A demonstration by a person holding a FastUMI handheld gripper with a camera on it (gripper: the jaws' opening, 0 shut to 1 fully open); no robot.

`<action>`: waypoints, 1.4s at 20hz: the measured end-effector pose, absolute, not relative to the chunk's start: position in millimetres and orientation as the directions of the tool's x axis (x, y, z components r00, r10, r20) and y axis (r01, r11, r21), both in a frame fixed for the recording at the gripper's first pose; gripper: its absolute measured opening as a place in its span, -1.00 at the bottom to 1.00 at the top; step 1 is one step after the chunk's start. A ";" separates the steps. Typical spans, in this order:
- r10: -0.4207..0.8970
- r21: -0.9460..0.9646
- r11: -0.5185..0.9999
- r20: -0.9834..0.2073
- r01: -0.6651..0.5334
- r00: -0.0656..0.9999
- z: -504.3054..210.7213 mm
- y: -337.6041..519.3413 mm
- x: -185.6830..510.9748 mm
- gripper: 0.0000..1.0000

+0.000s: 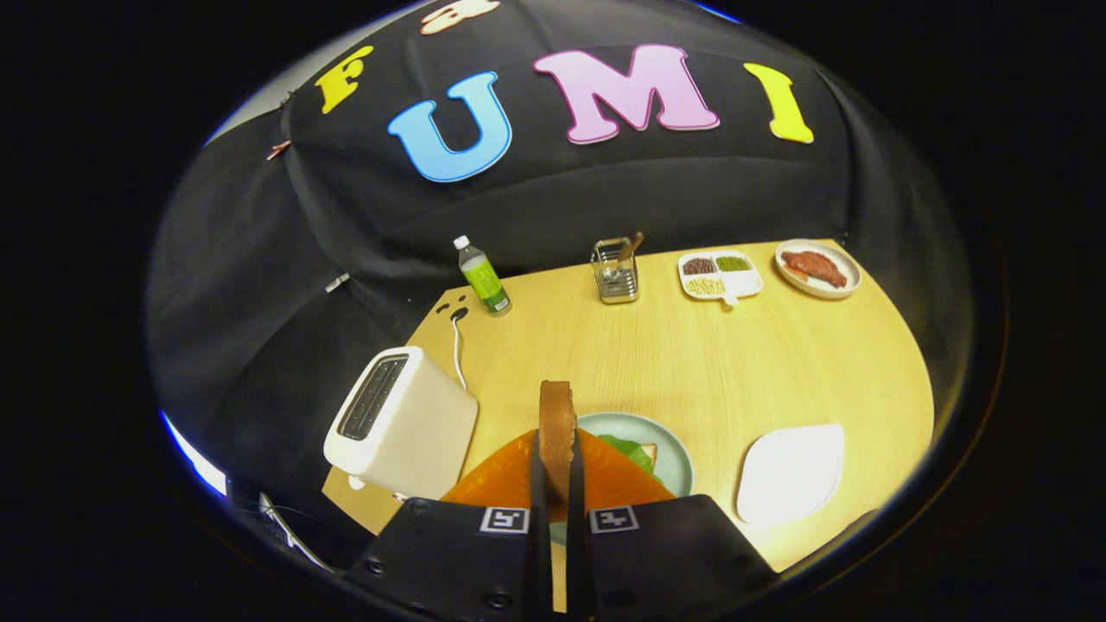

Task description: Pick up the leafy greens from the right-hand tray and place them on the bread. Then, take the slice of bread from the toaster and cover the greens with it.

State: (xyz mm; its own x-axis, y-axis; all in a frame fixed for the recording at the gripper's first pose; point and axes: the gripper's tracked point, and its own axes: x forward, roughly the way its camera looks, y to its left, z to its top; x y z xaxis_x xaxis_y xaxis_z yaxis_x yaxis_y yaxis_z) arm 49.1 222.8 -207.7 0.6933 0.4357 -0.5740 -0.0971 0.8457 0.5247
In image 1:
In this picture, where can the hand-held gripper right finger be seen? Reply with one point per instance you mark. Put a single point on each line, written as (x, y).
(575, 536)

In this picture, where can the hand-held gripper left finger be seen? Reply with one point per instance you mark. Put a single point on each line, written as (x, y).
(537, 518)

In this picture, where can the toasted bread slice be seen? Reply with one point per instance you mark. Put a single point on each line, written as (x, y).
(557, 432)

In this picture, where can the green lettuce leaf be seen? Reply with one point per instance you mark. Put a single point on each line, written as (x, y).
(631, 451)

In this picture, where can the white bread slice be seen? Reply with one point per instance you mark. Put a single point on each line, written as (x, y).
(650, 452)

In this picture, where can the pale green round plate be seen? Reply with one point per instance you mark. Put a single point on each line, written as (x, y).
(665, 436)

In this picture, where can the white toaster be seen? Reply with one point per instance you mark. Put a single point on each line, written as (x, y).
(415, 432)

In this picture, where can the white square plate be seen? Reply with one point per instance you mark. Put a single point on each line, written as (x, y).
(791, 475)

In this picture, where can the green label drink bottle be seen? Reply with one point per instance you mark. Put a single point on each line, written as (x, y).
(484, 281)

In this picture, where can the white divided bean dish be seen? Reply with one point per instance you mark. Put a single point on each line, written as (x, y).
(747, 283)

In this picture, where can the silver cloth clip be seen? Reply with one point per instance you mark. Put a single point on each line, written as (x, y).
(337, 282)

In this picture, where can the white oval meat plate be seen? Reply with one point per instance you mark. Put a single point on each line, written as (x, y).
(821, 292)

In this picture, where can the brown meat piece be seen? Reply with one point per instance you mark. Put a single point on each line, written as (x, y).
(816, 268)

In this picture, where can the pink cloth clip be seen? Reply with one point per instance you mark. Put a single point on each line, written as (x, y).
(278, 149)

